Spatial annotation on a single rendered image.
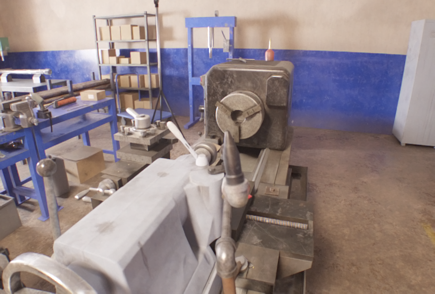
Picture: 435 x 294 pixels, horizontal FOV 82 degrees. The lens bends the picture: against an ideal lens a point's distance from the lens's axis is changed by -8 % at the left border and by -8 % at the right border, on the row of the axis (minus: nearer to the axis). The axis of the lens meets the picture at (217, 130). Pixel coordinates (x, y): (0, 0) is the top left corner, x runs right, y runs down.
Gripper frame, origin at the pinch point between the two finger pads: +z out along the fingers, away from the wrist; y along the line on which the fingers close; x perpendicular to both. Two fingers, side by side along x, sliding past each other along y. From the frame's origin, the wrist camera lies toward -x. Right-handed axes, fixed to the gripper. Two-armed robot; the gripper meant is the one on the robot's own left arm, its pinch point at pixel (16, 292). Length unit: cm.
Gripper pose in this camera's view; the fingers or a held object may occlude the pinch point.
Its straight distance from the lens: 59.4
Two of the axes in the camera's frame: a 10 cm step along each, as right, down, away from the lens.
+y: 3.0, -3.1, 9.0
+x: 0.0, 9.5, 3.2
